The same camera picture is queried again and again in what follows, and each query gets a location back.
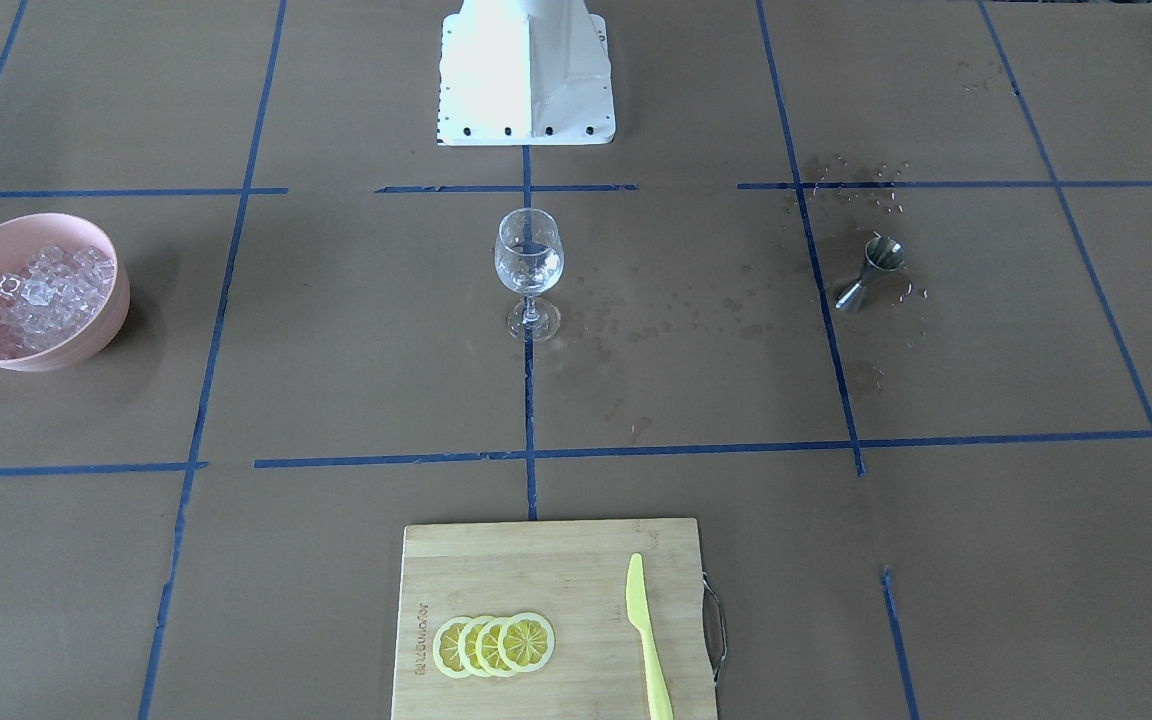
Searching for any steel jigger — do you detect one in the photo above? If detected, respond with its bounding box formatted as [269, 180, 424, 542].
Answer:
[832, 234, 908, 313]

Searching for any clear wine glass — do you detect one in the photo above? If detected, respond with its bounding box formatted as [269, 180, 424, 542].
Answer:
[493, 209, 566, 343]

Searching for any clear ice cubes pile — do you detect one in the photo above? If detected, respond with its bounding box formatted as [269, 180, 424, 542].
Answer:
[0, 245, 116, 361]

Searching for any bamboo cutting board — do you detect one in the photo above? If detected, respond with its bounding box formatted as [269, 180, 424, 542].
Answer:
[391, 518, 718, 719]

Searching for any lemon slice one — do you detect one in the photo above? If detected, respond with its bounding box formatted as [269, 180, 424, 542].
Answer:
[497, 612, 556, 673]

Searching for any lemon slice three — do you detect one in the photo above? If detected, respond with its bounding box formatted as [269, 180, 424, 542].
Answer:
[457, 615, 495, 676]

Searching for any lemon slice two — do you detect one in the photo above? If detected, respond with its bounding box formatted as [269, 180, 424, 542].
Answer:
[473, 616, 517, 679]

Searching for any lemon slice four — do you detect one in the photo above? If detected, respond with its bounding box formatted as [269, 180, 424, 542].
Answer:
[434, 616, 471, 679]

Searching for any yellow plastic knife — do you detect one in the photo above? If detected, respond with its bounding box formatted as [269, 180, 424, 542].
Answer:
[623, 553, 675, 719]

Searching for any pink bowl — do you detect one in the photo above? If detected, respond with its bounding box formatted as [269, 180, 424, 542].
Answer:
[0, 213, 131, 372]

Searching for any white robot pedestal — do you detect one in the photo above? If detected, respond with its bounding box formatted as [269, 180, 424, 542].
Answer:
[435, 1, 617, 147]

